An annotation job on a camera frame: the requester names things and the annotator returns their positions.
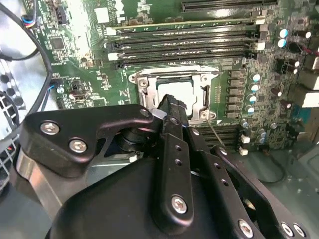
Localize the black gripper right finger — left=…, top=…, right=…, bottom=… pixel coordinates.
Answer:
left=178, top=102, right=313, bottom=239

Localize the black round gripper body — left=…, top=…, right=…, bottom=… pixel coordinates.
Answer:
left=44, top=157, right=233, bottom=239

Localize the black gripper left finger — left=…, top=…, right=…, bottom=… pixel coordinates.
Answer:
left=11, top=94, right=195, bottom=232

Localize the metal socket cover frame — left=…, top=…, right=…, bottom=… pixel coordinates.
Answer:
left=146, top=73, right=212, bottom=120

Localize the silver CPU plate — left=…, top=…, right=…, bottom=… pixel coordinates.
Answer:
left=156, top=80, right=194, bottom=117

